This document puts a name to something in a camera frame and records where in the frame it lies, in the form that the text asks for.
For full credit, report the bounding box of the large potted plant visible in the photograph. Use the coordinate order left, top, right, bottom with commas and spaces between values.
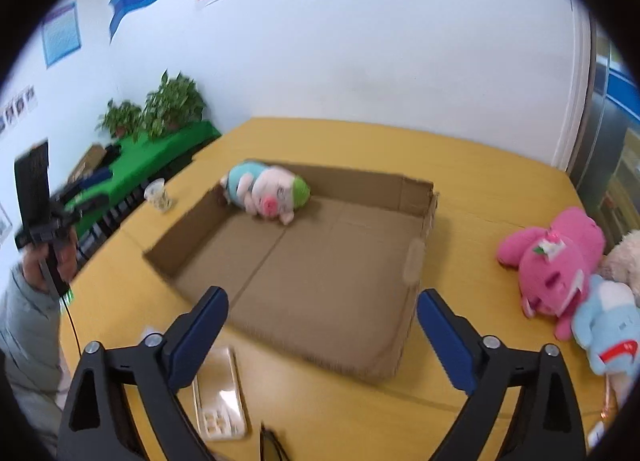
142, 70, 207, 142

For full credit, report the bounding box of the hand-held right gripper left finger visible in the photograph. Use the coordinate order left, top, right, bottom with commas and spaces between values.
56, 286, 230, 461

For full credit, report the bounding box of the small potted plant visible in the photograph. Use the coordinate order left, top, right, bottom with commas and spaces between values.
96, 100, 146, 140

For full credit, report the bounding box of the clear white phone case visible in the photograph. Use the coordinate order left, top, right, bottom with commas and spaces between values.
192, 346, 249, 442

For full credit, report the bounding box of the wall photo strip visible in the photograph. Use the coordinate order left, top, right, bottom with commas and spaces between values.
0, 86, 39, 138

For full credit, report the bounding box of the light blue plush toy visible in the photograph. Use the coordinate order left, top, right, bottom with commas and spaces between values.
571, 275, 640, 376

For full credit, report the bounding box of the pig plush toy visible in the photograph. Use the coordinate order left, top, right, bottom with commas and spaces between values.
220, 160, 312, 226

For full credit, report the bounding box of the glass door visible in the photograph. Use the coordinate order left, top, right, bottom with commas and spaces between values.
567, 16, 640, 254

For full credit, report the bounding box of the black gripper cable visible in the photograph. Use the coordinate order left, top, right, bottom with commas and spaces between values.
59, 291, 85, 358

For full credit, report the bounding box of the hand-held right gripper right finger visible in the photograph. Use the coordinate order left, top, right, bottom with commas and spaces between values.
416, 289, 587, 461

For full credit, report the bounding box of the clear plastic cup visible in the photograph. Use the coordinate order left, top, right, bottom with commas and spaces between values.
144, 178, 177, 212

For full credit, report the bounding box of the cream plush toy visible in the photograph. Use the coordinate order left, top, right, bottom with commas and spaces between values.
600, 230, 640, 307

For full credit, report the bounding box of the white door frame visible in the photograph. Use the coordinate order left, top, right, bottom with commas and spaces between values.
550, 0, 597, 176

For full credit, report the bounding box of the pink plush toy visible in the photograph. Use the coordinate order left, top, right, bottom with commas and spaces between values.
496, 207, 607, 341

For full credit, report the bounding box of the person's left forearm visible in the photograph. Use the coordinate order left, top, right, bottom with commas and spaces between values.
0, 261, 76, 444

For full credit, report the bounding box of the brown cardboard box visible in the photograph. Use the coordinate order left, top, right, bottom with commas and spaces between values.
142, 158, 440, 385

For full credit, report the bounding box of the blue wall poster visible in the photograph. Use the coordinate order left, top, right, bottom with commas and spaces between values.
41, 1, 82, 70

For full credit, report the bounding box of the black chair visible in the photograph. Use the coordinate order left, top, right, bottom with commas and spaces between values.
75, 183, 153, 262

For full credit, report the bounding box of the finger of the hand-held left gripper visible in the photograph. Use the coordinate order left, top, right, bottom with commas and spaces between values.
62, 193, 109, 216

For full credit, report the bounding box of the wooden desktop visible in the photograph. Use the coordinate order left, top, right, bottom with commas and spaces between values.
57, 117, 627, 461

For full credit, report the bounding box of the small cardboard carton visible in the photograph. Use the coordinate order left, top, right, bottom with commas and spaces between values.
67, 143, 109, 182

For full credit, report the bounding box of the person's left hand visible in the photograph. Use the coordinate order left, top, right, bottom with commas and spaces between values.
22, 231, 80, 292

